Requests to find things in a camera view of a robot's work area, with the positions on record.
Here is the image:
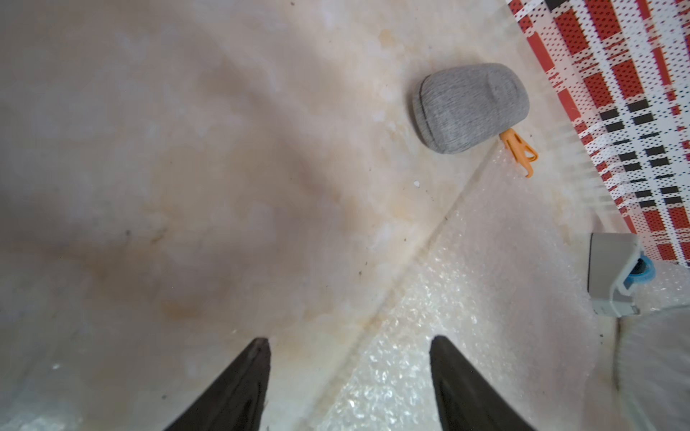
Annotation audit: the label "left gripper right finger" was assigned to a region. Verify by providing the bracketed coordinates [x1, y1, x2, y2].
[429, 335, 534, 431]

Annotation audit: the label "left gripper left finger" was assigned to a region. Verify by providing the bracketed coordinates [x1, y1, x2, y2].
[166, 338, 271, 431]

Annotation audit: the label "bubble wrap sheet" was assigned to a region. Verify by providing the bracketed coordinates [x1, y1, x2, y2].
[634, 261, 689, 314]
[305, 148, 627, 430]

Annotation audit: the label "clear glass vase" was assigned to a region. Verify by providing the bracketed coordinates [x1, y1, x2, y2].
[616, 305, 689, 430]

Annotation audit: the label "orange small scissors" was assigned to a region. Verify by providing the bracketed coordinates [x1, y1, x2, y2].
[500, 129, 539, 179]

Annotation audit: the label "grey oval case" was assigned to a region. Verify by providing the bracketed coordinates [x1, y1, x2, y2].
[411, 63, 530, 154]

